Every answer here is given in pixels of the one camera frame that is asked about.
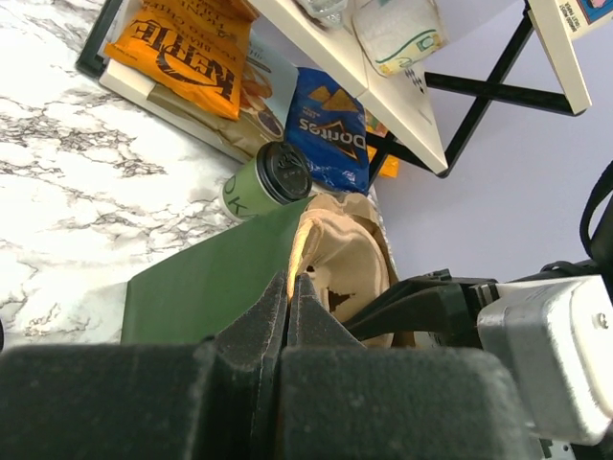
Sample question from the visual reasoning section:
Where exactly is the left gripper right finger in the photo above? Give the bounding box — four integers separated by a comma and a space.
275, 275, 532, 459

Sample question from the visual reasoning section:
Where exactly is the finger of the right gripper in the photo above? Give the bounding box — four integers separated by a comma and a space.
344, 275, 497, 343

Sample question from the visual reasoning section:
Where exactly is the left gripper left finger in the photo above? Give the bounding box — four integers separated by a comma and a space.
1, 273, 287, 459

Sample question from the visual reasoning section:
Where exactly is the brown paper bag green side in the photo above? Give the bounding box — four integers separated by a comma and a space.
119, 191, 418, 351

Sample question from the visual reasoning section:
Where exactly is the brown pulp cup carrier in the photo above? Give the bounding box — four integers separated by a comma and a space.
286, 209, 397, 323

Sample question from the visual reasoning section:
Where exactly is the single green paper cup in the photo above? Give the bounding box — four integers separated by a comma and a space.
218, 159, 282, 221

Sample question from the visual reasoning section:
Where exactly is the single black plastic lid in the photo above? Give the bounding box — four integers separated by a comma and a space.
255, 141, 312, 204

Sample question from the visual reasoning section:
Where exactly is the yellow snack bag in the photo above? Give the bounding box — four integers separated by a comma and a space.
363, 112, 401, 179

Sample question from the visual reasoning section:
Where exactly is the blue doritos chips bag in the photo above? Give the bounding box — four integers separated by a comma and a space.
285, 67, 369, 194

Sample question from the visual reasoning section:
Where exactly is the cream black tiered shelf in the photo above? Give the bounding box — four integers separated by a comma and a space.
76, 0, 595, 179

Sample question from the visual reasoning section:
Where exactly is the white paper roll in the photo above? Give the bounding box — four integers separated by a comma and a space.
352, 0, 447, 77

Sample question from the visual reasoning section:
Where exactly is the orange kettle chips bag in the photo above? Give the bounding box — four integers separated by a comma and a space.
104, 0, 259, 121

